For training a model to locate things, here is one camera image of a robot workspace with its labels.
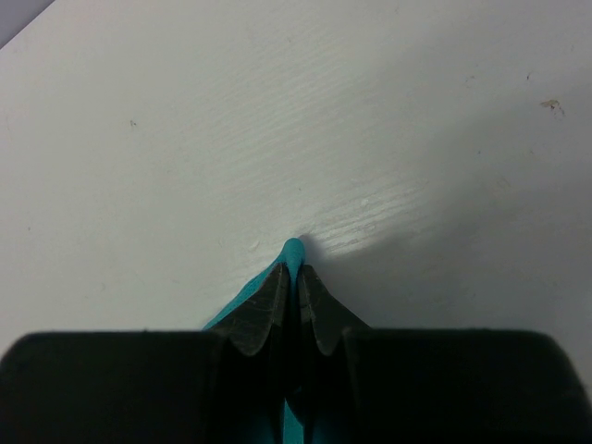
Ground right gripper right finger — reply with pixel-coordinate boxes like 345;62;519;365
298;266;591;443

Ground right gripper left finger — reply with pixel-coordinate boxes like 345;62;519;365
1;265;290;443

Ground teal t shirt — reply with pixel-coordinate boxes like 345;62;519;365
203;238;305;443

